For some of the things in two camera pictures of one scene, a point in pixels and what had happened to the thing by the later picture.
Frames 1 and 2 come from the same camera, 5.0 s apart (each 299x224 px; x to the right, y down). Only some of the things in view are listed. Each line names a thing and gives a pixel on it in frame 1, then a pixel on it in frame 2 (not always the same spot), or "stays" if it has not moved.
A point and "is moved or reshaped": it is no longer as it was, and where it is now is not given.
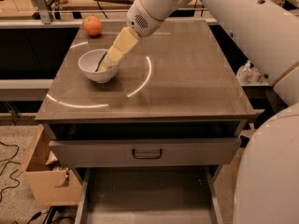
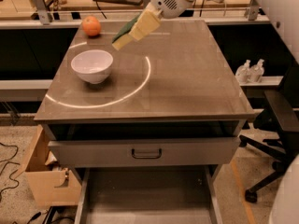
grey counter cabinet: (152, 119) stays
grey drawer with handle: (148, 152) stays
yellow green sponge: (104, 63) is moved or reshaped
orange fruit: (92, 24) stays
